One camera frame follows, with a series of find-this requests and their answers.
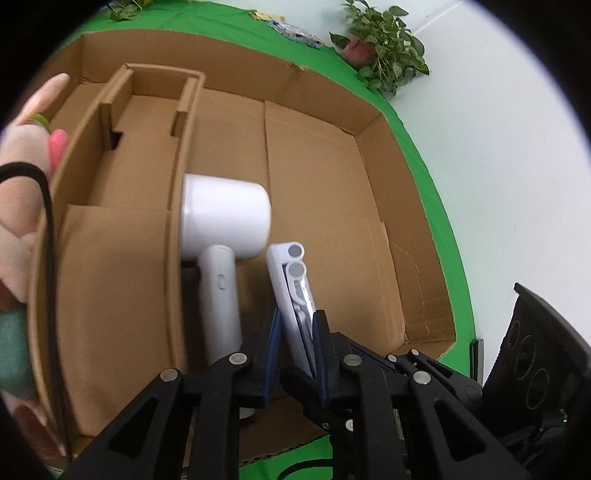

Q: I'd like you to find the white folding phone stand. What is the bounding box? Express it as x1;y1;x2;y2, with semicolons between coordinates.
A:
266;241;317;379

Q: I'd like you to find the white hair dryer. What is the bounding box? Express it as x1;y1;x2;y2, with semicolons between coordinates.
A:
180;174;271;364

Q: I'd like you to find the long narrow cardboard box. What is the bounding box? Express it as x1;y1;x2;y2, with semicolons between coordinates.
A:
28;64;205;439

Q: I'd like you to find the pig plush toy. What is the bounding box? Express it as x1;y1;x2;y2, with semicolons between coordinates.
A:
1;73;70;460

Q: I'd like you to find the green table cloth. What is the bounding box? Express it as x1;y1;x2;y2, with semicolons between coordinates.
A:
55;0;478;480

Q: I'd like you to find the large shallow cardboard tray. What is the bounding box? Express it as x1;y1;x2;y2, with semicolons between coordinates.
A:
33;30;457;370

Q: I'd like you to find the right potted green plant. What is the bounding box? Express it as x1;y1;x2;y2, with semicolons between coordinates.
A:
329;1;430;98

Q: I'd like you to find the potted green plant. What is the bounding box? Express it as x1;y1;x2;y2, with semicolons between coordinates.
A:
107;0;152;22
329;1;430;98

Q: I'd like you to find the yellow packet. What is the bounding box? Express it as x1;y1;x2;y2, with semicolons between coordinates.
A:
249;10;284;22

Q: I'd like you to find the left potted green plant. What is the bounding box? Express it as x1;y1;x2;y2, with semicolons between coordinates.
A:
107;0;152;22

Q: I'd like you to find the black cable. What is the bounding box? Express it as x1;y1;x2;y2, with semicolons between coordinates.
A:
0;161;75;462

